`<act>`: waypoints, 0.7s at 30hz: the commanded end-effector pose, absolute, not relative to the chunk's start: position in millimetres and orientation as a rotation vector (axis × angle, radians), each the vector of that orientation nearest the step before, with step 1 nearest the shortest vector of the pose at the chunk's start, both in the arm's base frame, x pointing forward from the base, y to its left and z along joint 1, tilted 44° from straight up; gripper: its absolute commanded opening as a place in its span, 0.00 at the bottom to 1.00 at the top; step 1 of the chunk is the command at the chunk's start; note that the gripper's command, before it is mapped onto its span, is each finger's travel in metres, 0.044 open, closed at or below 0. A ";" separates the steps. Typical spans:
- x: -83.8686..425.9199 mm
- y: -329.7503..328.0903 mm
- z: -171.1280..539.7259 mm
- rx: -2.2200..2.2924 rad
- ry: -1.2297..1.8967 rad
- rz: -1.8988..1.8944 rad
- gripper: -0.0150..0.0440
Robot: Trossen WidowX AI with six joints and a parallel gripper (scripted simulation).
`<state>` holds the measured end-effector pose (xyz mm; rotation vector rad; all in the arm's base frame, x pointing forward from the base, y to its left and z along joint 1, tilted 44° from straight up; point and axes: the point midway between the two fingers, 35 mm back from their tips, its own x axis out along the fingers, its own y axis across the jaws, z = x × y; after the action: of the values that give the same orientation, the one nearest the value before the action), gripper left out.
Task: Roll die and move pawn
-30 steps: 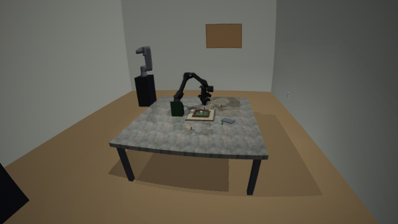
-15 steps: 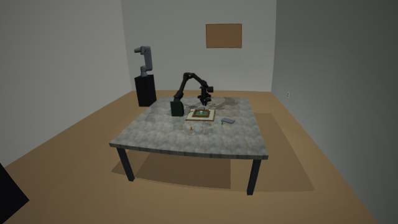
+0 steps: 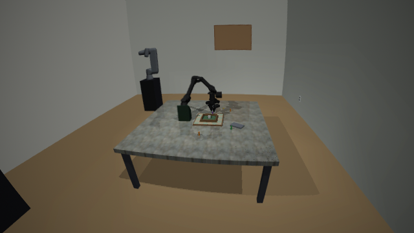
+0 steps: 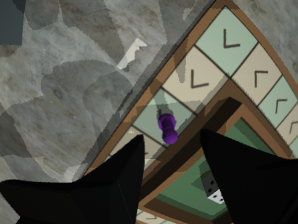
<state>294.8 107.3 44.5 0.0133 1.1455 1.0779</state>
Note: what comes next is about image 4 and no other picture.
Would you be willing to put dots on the purple game pawn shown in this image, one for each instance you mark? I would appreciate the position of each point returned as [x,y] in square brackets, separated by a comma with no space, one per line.
[166,123]

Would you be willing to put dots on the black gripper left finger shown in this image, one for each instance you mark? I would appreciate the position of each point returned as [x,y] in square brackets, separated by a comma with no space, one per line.
[107,195]

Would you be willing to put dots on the grey die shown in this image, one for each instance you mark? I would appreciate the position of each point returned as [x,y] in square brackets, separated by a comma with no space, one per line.
[211,189]

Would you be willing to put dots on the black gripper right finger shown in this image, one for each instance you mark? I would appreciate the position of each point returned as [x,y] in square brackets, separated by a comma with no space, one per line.
[258,188]

